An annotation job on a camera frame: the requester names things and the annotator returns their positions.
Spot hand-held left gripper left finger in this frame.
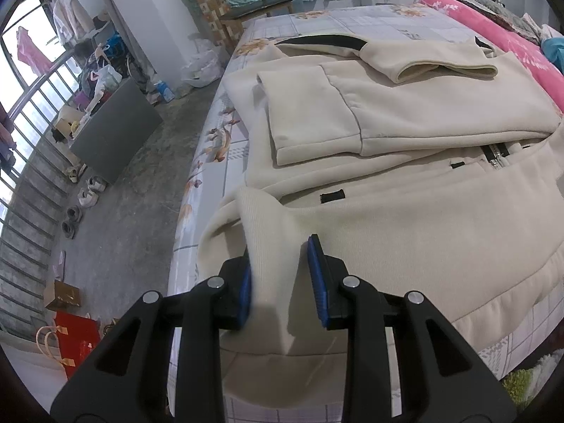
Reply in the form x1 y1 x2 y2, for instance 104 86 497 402
50 247 253 423

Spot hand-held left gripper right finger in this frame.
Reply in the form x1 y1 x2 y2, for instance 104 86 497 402
307 233 516 423

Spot cream zip jacket black stripes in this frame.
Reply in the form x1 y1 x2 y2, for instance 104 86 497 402
197 44 564 358

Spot pile of clothes and bags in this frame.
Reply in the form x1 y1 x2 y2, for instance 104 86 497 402
50 30 135 142

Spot bed with floral sheet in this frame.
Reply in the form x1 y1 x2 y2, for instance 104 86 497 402
167 2 564 423

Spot red paper bag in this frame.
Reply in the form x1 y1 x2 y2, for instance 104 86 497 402
55 310 103 380

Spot brown paper bag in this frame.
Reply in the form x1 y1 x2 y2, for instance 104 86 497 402
43 279 82 312

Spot grey slippers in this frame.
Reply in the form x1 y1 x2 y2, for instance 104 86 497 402
60 205 83 239

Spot beige slippers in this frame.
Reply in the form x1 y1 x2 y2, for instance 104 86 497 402
65 162 87 184

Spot grey board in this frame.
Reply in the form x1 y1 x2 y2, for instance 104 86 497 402
69 76 165 186

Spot blue packet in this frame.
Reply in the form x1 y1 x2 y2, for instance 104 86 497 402
154 81 176 103

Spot person's fuzzy clothing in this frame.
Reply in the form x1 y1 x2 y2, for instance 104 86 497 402
501 351 564 408

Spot white plastic bag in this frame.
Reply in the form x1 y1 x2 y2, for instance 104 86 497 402
182 39 223 89

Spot metal window railing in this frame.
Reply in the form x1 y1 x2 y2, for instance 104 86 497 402
0 46 86 333

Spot wooden chair dark seat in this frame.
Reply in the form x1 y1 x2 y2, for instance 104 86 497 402
210 0 294 50

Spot brick pattern panel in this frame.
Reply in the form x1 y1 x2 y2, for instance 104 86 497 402
190 0 244 50

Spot pink floral blanket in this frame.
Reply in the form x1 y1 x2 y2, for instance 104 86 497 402
416 0 564 114

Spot grey fuzzy blanket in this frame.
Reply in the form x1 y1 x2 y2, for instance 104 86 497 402
450 0 544 45

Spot hanging pink garment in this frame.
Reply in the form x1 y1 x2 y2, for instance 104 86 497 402
16 26 52 76

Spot hanging pale jacket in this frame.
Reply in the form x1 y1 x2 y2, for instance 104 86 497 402
52 0 94 45

